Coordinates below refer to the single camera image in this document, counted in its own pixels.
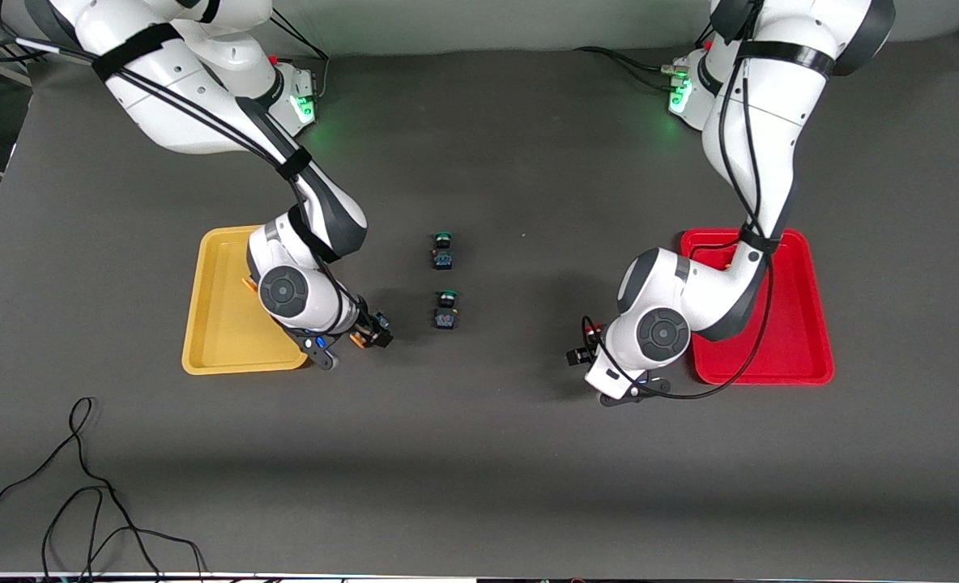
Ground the yellow plastic tray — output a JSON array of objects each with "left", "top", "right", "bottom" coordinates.
[{"left": 181, "top": 226, "right": 312, "bottom": 377}]

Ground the red plastic tray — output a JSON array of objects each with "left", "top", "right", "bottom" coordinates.
[{"left": 680, "top": 228, "right": 836, "bottom": 386}]

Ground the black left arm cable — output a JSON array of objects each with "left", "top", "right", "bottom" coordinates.
[{"left": 581, "top": 16, "right": 777, "bottom": 401}]

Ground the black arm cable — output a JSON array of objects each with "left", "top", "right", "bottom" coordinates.
[
  {"left": 0, "top": 36, "right": 367, "bottom": 325},
  {"left": 581, "top": 16, "right": 777, "bottom": 401}
]

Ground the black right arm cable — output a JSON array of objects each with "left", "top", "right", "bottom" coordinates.
[{"left": 0, "top": 36, "right": 367, "bottom": 325}]

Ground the black right base cable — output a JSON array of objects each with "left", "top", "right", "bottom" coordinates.
[{"left": 269, "top": 10, "right": 333, "bottom": 100}]

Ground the black base cable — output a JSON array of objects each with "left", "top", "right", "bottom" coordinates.
[
  {"left": 575, "top": 45, "right": 684, "bottom": 85},
  {"left": 269, "top": 10, "right": 333, "bottom": 100}
]

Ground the black left base cable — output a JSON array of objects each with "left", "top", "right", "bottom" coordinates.
[{"left": 575, "top": 45, "right": 684, "bottom": 85}]

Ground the black loose table cable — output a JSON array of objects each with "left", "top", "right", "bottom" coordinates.
[
  {"left": 40, "top": 484, "right": 164, "bottom": 582},
  {"left": 0, "top": 396, "right": 207, "bottom": 581}
]

